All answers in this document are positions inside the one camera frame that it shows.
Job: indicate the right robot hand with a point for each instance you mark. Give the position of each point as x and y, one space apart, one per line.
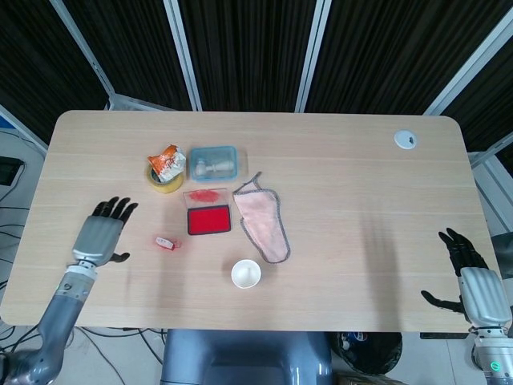
481 293

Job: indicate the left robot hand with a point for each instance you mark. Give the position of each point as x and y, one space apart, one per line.
98 236

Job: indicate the small red stamp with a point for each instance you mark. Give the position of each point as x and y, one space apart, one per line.
166 243

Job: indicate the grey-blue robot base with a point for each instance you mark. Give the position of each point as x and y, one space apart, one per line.
244 357

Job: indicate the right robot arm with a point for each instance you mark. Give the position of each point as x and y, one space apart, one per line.
493 357

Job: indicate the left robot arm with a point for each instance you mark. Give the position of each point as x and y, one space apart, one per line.
60 317

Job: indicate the black table foot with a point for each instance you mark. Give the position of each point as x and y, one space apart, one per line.
443 336

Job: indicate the yellow tape roll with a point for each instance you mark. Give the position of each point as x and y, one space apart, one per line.
170 187

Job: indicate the crumpled orange white packet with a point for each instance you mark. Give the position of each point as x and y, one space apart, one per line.
168 162

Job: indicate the red ink pad case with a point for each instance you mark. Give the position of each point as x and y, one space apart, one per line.
208 222

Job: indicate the black trash bin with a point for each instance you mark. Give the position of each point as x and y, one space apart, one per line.
372 353

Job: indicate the small white bottle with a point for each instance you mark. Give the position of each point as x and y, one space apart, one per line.
212 166

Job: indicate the clear container blue lid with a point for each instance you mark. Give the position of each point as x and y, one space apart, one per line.
212 151

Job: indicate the white paper cup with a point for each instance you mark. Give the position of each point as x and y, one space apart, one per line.
245 274

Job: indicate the pink cloth grey edging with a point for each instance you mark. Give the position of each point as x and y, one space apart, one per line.
262 228

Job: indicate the white partition post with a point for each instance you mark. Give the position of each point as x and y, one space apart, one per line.
86 56
185 56
312 56
469 64

